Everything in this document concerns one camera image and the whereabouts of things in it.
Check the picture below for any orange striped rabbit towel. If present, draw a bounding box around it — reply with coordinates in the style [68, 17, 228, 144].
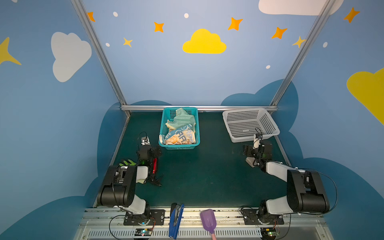
[159, 129, 196, 145]

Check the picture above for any teal plastic basket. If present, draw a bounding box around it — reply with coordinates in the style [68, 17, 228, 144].
[159, 107, 201, 150]

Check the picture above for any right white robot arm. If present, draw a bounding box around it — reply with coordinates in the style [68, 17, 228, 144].
[243, 139, 331, 219]

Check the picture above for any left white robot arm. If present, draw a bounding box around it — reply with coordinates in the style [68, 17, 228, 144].
[97, 145, 162, 219]

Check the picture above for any grey sponge block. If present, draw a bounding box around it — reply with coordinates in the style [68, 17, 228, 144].
[246, 157, 258, 168]

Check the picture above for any grey plastic basket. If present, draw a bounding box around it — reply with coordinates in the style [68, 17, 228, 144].
[223, 108, 280, 143]

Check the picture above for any green blue patterned towel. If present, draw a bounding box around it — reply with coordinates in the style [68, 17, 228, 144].
[166, 108, 196, 132]

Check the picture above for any blue stapler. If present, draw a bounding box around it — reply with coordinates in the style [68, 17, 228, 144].
[169, 203, 185, 240]

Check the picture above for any left green circuit board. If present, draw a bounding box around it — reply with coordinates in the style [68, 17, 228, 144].
[134, 229, 153, 237]

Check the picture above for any green circuit board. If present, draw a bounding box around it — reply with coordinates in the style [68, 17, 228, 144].
[261, 228, 278, 240]
[134, 229, 153, 237]

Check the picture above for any right green circuit board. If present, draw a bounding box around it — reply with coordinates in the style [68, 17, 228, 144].
[261, 228, 278, 240]

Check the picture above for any purple plastic scoop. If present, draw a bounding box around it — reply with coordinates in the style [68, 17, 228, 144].
[200, 209, 217, 240]

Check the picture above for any red handled tool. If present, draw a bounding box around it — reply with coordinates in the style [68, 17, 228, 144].
[152, 158, 158, 175]

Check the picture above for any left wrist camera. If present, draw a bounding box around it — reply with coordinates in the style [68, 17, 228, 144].
[141, 136, 151, 146]

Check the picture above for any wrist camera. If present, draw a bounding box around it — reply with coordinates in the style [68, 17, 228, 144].
[253, 133, 263, 149]
[141, 136, 151, 146]

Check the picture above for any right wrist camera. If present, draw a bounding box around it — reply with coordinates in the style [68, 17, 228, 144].
[253, 133, 263, 149]

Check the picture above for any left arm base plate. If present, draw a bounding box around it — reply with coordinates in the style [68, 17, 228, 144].
[123, 209, 166, 226]

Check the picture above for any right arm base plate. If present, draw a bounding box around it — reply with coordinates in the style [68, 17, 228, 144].
[240, 208, 285, 225]

